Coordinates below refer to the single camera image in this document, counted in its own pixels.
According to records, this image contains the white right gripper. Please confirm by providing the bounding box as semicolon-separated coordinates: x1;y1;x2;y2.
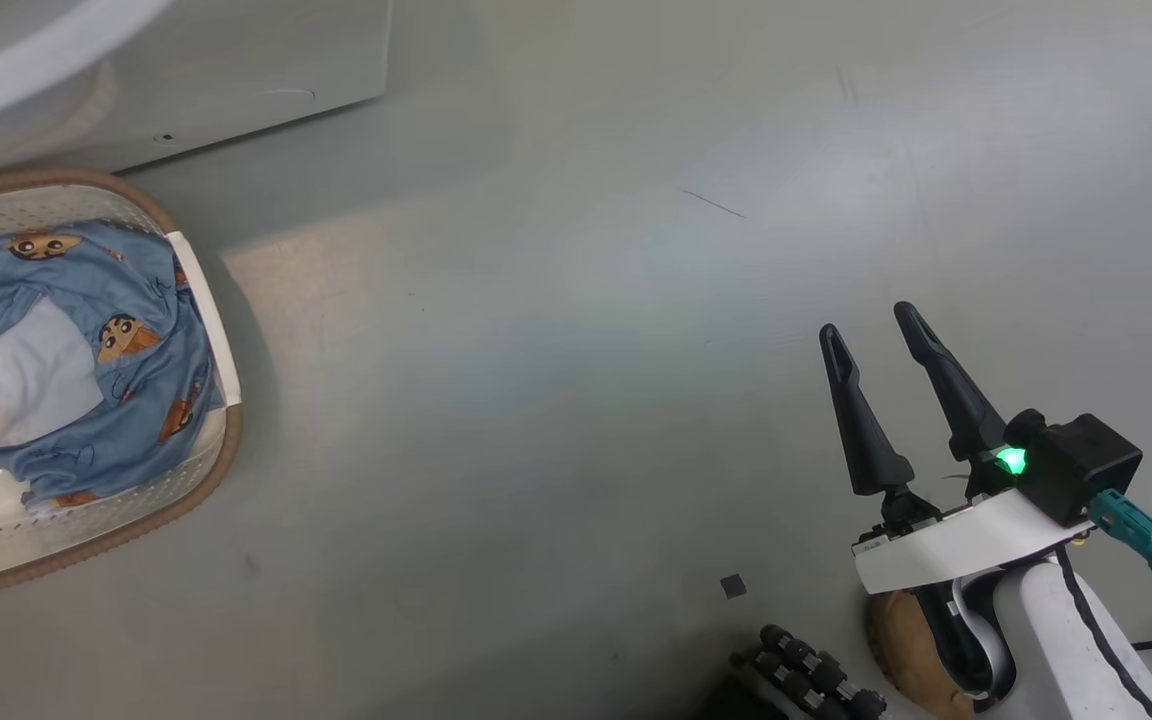
819;301;1097;596

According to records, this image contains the blue cartoon print garment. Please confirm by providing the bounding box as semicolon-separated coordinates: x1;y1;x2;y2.
0;220;227;509

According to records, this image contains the white front-load washing machine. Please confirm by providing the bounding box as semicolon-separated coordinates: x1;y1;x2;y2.
0;0;394;186

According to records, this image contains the black ribbed connector cluster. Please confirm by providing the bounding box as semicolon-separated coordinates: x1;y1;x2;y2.
731;625;887;720

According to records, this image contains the cream perforated basket brown rim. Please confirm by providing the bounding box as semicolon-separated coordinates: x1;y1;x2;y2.
0;168;244;606

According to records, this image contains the teal plug right camera cable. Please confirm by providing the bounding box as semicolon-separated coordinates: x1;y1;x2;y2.
1088;488;1152;601

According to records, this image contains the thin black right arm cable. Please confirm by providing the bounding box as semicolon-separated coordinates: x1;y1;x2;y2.
1054;545;1152;720

